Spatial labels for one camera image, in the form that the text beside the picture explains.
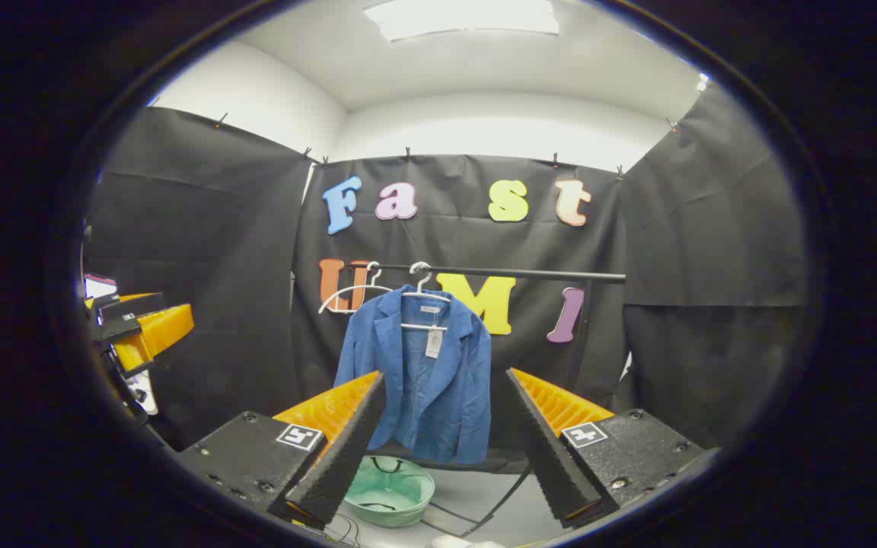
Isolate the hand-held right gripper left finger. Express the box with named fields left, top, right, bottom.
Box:
left=176, top=371, right=387, bottom=531

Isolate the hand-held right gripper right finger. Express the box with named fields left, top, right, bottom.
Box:
left=505, top=368, right=707, bottom=530

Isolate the green laundry hamper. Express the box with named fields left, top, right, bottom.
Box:
left=343, top=455, right=436, bottom=528

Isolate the blue jacket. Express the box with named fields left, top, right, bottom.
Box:
left=333, top=285, right=493, bottom=466

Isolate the white clothes hanger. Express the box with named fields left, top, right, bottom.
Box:
left=400, top=262, right=453, bottom=333
left=318, top=261, right=395, bottom=315

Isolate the black clothes rack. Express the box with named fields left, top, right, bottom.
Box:
left=374, top=263, right=627, bottom=537

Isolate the ceiling light panel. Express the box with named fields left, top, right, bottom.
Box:
left=363, top=0, right=561, bottom=43

